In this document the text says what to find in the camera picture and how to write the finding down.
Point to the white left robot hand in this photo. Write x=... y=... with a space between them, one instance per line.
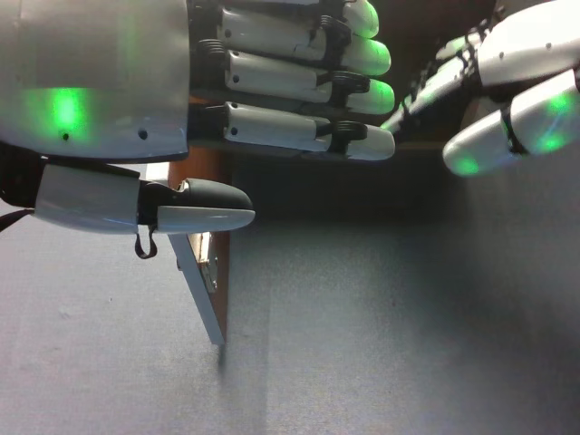
x=90 y=68

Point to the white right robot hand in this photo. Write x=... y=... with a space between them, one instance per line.
x=530 y=45

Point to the white cabinet door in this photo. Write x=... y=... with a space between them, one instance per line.
x=222 y=281

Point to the metal door lock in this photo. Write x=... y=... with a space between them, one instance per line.
x=209 y=272

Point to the grey table cloth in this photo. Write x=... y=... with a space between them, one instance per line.
x=362 y=317

